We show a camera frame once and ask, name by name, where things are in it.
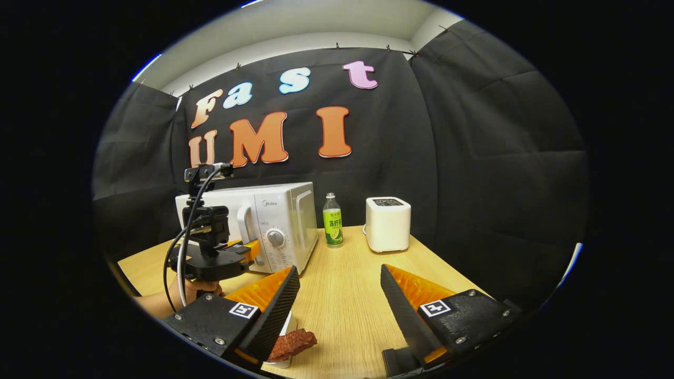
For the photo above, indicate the white toaster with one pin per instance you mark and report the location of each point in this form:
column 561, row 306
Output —
column 388, row 226

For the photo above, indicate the red meat piece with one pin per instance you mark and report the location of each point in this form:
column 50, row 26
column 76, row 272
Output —
column 292, row 343

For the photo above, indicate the black backdrop cloth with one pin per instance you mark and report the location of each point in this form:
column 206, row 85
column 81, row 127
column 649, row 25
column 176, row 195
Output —
column 500, row 158

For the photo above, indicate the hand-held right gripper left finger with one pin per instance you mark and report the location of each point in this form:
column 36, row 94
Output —
column 279, row 310

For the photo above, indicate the green drink bottle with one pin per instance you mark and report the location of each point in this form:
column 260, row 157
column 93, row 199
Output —
column 333, row 226

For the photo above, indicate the white plastic tray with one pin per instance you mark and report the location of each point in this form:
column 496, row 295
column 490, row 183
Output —
column 287, row 325

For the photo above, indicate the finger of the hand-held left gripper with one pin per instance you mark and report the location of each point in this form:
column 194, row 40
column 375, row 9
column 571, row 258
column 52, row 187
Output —
column 253, row 250

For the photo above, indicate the white microwave oven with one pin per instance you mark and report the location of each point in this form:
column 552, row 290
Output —
column 284, row 210

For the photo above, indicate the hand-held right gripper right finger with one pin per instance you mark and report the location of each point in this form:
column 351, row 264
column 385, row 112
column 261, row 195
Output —
column 403, row 316

